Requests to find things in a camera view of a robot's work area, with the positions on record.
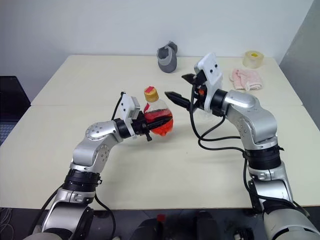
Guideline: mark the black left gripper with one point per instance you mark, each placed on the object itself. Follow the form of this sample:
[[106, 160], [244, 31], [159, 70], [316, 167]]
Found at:
[[140, 125]]

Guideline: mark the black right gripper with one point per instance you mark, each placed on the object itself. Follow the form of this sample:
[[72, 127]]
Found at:
[[198, 102]]

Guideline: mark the clear bottle with orange drink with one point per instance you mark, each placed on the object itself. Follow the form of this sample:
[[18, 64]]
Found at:
[[151, 93]]

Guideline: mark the clear wine glass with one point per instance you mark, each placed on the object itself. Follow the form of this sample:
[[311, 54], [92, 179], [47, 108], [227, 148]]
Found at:
[[206, 117]]

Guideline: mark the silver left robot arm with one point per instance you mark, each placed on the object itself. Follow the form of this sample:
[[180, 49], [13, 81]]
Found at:
[[95, 150]]

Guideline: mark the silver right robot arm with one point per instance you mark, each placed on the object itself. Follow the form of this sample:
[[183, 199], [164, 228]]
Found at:
[[255, 117]]

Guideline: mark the grey crumpled cloth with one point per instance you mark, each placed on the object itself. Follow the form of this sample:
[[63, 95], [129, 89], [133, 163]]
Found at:
[[167, 62]]

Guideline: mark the pink folded cloth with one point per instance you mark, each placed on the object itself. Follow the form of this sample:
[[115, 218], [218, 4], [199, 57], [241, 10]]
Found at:
[[247, 78]]

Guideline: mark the clear tape roll yellow core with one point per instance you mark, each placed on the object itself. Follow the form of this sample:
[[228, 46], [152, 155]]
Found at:
[[253, 60]]

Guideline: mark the dark rounded shape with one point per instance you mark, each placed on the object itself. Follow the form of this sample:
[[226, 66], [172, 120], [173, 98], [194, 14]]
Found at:
[[147, 230]]

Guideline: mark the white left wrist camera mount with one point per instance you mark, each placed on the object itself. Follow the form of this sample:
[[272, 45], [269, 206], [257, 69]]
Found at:
[[126, 105]]

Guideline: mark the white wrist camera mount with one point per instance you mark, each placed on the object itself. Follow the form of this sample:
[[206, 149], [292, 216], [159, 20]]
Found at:
[[126, 105], [212, 70]]

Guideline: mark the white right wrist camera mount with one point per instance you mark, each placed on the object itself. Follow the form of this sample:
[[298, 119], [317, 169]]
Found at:
[[212, 70]]

